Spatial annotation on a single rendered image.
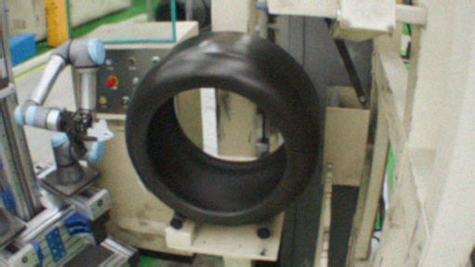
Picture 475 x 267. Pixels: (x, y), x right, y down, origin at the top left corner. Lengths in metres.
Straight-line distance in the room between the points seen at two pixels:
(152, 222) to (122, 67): 0.85
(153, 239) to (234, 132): 1.08
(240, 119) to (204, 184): 0.26
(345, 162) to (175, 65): 0.71
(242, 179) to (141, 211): 0.95
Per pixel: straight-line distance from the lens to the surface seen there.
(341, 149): 1.62
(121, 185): 2.43
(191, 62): 1.23
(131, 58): 2.13
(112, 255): 2.45
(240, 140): 1.71
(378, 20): 0.78
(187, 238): 1.54
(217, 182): 1.66
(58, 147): 2.07
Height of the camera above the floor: 1.84
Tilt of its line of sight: 28 degrees down
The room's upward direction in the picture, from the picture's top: 1 degrees counter-clockwise
